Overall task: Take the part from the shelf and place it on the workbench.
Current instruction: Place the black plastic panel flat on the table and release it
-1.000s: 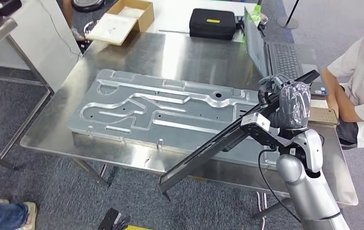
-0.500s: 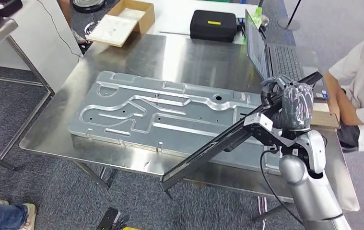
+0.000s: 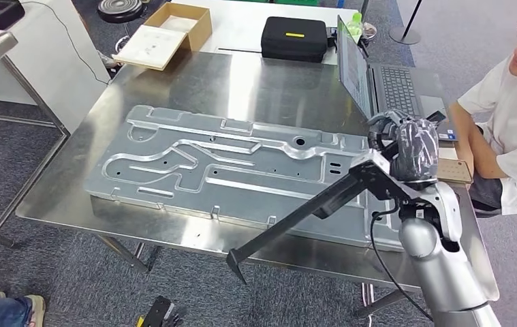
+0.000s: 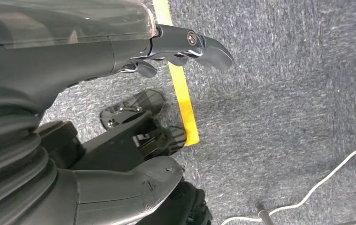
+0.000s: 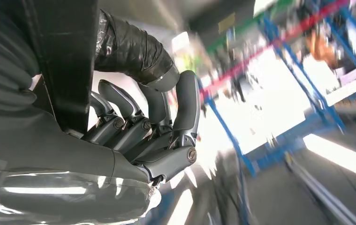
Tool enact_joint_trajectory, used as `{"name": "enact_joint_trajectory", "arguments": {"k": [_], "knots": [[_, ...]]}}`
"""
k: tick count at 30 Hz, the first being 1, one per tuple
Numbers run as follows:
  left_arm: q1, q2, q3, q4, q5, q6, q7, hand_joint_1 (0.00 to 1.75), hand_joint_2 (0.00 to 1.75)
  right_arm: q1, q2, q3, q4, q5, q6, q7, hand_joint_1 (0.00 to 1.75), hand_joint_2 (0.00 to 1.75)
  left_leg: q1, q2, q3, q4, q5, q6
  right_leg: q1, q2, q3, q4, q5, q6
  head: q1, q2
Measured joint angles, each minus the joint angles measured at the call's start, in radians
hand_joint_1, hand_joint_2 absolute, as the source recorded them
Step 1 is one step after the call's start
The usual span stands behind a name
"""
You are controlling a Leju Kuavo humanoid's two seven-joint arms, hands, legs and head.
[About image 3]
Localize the dark left robot hand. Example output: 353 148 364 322
136 295 183 327

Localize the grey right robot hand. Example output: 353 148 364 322
366 109 441 184

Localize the long black plastic part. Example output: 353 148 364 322
225 110 448 286

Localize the steel workbench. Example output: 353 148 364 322
14 48 501 319

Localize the brown rectangular pad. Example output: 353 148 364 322
436 157 473 185

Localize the dark grey laptop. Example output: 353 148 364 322
335 14 459 142

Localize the black pole stanchion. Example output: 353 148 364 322
389 0 423 46

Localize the green plastic bottle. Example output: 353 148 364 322
346 12 365 44

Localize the large stamped metal panel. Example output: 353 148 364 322
83 104 406 252

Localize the black case with yellow label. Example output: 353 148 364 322
260 16 330 64

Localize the white table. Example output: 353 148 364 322
170 0 360 66

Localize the brown cardboard box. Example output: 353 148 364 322
142 2 213 52

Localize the chrome chair base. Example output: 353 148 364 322
97 33 128 69

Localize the white foam slab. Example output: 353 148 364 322
112 25 188 72

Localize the white cabinet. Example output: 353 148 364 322
0 0 111 134

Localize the black round ribbed disc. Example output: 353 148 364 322
97 0 144 25

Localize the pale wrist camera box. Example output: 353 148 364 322
350 149 392 174

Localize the black camera bracket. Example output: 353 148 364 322
348 157 426 202

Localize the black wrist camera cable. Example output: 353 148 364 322
369 198 436 323

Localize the thin grey cabinet cable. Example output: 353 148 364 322
21 0 110 87

